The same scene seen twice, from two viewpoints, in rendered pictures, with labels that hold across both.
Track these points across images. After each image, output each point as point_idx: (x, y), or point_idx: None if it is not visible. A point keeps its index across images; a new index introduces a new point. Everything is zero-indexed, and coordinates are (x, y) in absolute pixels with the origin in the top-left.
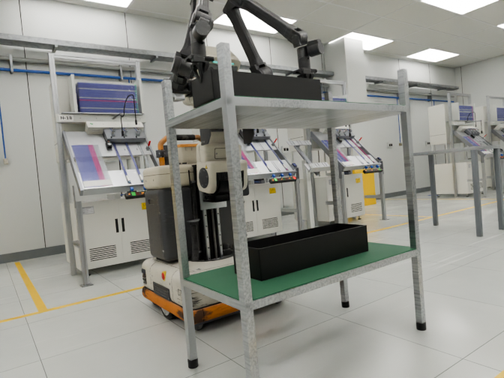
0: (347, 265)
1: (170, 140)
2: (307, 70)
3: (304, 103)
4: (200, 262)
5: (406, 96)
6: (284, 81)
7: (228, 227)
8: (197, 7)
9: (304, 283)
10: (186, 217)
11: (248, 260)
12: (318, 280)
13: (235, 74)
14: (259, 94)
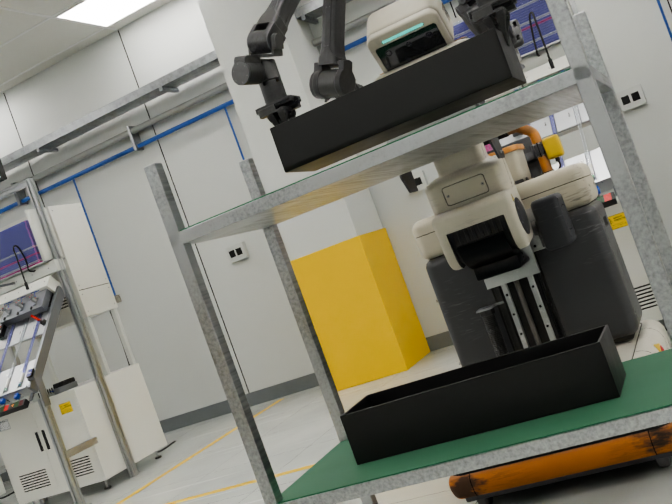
0: (489, 444)
1: (269, 246)
2: (483, 11)
3: (292, 191)
4: None
5: (569, 45)
6: (407, 78)
7: (578, 305)
8: (254, 24)
9: (367, 481)
10: (482, 300)
11: (256, 449)
12: (394, 475)
13: (309, 117)
14: (361, 127)
